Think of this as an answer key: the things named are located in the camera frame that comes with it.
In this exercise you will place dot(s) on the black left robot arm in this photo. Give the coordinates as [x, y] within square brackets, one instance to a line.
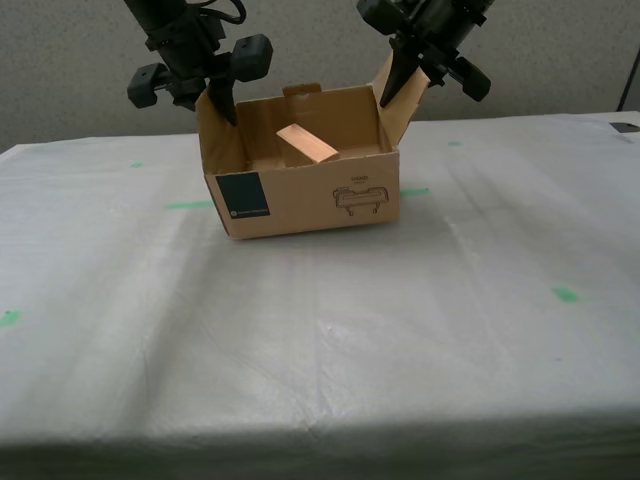
[160, 15]

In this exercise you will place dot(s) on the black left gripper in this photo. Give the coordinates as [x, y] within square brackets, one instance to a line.
[192, 60]

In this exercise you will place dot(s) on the brown cardboard box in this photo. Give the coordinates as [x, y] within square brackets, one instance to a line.
[310, 200]

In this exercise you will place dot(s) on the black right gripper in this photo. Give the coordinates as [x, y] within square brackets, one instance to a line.
[440, 30]

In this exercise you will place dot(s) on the small black flat object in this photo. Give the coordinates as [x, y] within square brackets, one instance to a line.
[625, 127]

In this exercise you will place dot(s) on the white plastic table cover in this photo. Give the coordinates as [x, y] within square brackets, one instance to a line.
[320, 325]

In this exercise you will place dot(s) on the thin black pole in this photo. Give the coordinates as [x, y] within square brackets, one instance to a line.
[629, 80]

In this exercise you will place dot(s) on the light wooden block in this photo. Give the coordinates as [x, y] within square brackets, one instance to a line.
[310, 147]

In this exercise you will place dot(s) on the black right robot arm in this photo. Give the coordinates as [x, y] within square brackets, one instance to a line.
[482, 4]

